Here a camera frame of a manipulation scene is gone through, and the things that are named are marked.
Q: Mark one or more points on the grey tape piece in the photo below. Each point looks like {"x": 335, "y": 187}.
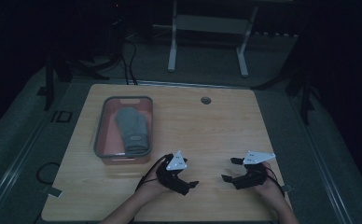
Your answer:
{"x": 53, "y": 192}

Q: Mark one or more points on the person's left hand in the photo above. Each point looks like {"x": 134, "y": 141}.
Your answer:
{"x": 151, "y": 188}

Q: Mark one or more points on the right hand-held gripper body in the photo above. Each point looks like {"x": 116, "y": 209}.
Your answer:
{"x": 258, "y": 157}

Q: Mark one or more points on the round grey table grommet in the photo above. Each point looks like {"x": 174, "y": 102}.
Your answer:
{"x": 206, "y": 100}

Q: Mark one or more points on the pink bin with grey rim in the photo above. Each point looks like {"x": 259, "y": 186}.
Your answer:
{"x": 107, "y": 133}

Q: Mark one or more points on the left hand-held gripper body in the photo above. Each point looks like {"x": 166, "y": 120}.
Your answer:
{"x": 176, "y": 162}

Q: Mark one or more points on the person's right hand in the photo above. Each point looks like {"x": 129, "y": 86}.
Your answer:
{"x": 271, "y": 191}

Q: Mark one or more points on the white metal stand frame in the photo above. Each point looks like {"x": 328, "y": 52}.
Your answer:
{"x": 211, "y": 24}

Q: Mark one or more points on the black tripod stand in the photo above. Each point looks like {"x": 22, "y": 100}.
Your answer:
{"x": 305, "y": 93}
{"x": 50, "y": 81}

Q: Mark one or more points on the grey mitten with label patch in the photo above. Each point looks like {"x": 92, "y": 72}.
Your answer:
{"x": 132, "y": 124}

